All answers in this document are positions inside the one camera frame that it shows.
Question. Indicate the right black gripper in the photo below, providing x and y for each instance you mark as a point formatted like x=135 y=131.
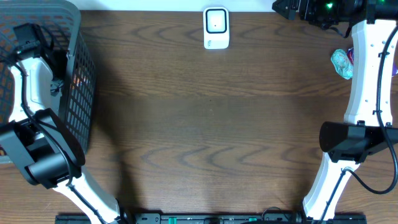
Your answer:
x=290 y=11

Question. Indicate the purple pink snack packet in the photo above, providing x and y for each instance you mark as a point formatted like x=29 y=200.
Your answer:
x=350 y=55

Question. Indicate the green snack packet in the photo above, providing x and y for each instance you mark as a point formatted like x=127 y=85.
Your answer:
x=342 y=64

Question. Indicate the orange snack packet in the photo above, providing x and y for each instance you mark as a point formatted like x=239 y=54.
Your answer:
x=78 y=82

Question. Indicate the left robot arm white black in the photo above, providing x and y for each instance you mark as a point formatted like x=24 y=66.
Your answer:
x=37 y=140

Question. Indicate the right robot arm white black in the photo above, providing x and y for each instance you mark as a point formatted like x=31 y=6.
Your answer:
x=367 y=126

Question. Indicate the white barcode scanner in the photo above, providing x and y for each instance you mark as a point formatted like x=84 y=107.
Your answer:
x=216 y=34

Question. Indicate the grey plastic mesh basket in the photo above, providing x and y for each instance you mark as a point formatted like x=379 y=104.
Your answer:
x=60 y=22

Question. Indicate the black mounting rail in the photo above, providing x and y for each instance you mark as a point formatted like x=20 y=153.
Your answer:
x=272 y=217

